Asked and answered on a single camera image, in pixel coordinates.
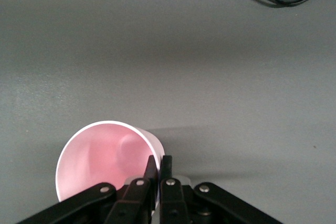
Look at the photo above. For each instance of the dark grey table cover sheet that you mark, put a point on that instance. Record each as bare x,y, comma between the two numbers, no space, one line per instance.
183,77

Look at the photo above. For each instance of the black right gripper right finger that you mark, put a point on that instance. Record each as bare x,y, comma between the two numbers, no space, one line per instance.
173,203

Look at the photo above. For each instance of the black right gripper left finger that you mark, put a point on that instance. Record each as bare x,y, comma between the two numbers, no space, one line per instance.
123,203

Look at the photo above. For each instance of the pink plastic cup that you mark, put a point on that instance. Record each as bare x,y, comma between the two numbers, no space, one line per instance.
99,155

